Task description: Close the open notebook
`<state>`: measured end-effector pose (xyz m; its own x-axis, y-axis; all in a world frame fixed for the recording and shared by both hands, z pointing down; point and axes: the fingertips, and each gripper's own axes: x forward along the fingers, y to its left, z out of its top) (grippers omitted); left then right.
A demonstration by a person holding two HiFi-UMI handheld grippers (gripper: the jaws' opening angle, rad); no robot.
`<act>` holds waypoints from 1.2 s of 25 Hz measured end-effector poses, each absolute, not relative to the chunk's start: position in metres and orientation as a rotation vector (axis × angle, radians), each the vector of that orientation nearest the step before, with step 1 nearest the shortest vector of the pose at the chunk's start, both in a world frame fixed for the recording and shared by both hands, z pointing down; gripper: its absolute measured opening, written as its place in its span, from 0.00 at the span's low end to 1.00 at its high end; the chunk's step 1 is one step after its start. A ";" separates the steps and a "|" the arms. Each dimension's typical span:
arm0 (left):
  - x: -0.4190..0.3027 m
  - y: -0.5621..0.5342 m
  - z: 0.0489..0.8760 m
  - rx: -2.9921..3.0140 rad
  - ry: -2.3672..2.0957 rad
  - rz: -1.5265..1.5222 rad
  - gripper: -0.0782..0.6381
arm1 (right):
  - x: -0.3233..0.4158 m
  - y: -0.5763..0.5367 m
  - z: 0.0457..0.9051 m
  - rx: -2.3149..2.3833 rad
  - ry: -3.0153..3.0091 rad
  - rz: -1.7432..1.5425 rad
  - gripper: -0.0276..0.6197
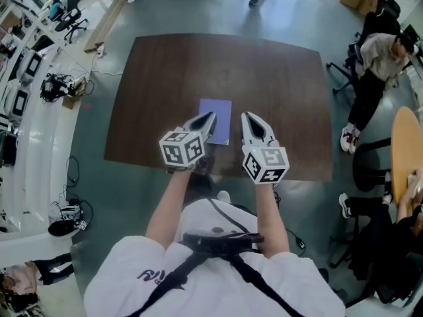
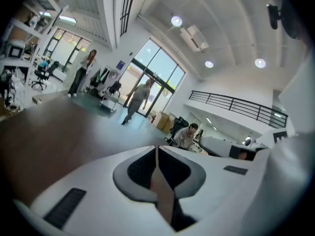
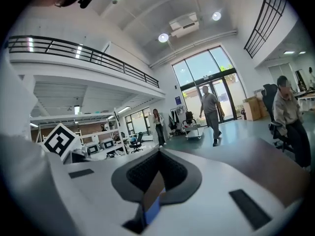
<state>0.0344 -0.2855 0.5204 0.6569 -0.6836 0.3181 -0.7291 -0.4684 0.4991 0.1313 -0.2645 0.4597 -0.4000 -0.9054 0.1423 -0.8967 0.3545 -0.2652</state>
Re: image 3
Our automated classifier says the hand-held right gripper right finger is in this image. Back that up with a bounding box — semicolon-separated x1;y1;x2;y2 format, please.
145;148;287;236

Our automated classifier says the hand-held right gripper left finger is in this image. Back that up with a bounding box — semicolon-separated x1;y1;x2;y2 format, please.
46;148;160;236

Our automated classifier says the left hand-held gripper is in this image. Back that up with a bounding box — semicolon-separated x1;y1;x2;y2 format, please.
41;122;92;164

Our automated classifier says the white shelf rack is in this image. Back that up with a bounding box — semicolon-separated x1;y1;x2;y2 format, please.
29;108;129;160

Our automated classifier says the small black swivel chair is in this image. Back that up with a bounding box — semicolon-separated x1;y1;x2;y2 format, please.
128;131;144;154

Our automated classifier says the white platform cart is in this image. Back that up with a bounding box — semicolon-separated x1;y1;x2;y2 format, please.
183;118;205;141

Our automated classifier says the clothes rack with garments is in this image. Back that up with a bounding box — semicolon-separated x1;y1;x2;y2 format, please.
168;106;185;138

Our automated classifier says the long black balcony railing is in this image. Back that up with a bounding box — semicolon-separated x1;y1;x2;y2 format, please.
6;35;160;89

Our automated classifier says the cardboard box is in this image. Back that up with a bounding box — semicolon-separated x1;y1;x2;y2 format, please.
242;95;269;122

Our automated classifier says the black office chair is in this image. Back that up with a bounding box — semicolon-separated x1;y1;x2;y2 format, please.
260;83;295;154

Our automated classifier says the glass entrance door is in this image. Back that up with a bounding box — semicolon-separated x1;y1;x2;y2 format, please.
171;45;248;128

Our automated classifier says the white ceiling air conditioner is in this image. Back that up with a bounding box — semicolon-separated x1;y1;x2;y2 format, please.
168;12;200;38

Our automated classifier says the short black balcony railing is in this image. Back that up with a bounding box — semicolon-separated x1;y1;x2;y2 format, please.
243;0;288;59

